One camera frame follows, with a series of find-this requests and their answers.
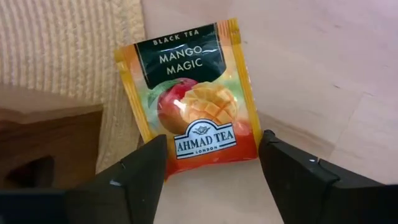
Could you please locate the round woven straw placemat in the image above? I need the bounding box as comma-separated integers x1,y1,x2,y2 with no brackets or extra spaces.
0,0,147,175

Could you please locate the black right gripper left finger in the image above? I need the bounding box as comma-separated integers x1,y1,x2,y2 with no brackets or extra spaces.
65,134,169,224

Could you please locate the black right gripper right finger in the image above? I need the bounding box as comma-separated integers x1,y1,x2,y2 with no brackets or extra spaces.
258,129,385,224

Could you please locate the orange mango tea bag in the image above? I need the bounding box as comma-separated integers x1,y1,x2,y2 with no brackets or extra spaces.
113,17,263,181

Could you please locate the brown wooden tea organizer box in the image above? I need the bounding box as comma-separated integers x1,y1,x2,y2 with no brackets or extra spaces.
0,104,104,190

